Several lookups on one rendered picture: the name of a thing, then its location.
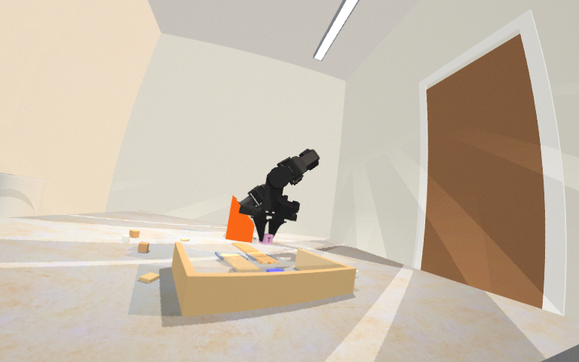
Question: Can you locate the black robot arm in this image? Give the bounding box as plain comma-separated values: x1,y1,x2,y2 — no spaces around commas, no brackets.
238,149,320,217

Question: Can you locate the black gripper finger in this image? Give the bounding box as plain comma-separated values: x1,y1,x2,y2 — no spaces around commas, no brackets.
251,216,269,241
268,219,287,238

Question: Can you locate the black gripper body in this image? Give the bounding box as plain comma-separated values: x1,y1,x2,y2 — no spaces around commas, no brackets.
239,189,297,222

